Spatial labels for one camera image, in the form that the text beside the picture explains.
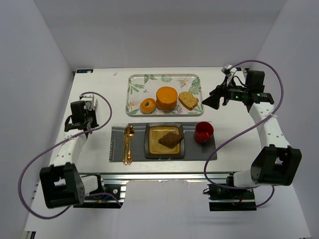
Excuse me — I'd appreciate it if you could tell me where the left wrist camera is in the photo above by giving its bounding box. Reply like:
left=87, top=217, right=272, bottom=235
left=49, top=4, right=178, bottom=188
left=79, top=94, right=98, bottom=111

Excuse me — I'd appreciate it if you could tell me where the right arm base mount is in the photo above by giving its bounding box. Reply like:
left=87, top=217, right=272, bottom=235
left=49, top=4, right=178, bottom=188
left=203, top=172, right=258, bottom=212

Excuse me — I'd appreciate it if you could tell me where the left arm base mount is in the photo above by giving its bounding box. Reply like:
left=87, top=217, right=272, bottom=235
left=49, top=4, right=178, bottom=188
left=73, top=174, right=128, bottom=209

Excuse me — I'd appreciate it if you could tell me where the aluminium frame rail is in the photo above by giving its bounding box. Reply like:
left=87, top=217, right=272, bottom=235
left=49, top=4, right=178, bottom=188
left=32, top=171, right=237, bottom=200

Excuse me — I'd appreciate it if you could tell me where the blue label sticker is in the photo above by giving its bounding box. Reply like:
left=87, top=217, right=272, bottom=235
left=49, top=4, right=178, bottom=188
left=76, top=69, right=93, bottom=74

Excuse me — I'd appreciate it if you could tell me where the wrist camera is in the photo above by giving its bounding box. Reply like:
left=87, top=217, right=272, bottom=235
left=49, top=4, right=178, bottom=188
left=221, top=64, right=237, bottom=86
left=79, top=94, right=98, bottom=111

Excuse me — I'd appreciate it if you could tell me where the floral serving tray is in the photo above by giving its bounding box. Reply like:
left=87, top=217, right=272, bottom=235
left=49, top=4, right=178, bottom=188
left=125, top=74, right=204, bottom=117

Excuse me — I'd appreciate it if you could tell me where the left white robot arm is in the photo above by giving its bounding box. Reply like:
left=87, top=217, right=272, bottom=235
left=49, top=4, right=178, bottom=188
left=39, top=94, right=105, bottom=209

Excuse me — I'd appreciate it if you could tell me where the square brown ceramic plate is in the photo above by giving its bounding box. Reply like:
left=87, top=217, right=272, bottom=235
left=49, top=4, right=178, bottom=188
left=145, top=122, right=185, bottom=159

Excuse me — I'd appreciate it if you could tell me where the brown chocolate croissant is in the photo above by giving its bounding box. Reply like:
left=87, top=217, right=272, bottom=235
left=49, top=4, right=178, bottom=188
left=158, top=132, right=183, bottom=148

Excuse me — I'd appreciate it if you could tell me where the grey striped placemat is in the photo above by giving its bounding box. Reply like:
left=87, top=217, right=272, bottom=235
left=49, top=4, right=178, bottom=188
left=108, top=121, right=218, bottom=163

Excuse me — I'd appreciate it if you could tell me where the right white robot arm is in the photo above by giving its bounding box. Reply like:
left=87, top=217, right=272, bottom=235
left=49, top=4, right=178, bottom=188
left=202, top=68, right=302, bottom=189

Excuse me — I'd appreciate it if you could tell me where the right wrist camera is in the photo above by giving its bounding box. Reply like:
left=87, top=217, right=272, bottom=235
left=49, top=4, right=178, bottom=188
left=221, top=64, right=237, bottom=86

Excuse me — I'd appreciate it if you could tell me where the red mug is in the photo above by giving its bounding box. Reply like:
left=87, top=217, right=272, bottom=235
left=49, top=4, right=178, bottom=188
left=194, top=121, right=214, bottom=144

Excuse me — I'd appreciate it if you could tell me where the round orange sponge cake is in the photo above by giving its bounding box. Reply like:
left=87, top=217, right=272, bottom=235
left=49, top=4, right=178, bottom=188
left=156, top=86, right=178, bottom=111

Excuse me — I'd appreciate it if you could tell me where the gold spoon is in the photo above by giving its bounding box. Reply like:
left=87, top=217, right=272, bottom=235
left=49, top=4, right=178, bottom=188
left=127, top=125, right=135, bottom=165

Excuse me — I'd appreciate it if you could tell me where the glazed ring donut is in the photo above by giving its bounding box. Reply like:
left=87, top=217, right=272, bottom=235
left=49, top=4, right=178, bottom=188
left=140, top=98, right=156, bottom=114

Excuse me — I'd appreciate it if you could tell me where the sliced loaf bread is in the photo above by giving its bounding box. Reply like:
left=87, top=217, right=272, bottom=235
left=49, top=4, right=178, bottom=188
left=178, top=92, right=199, bottom=111

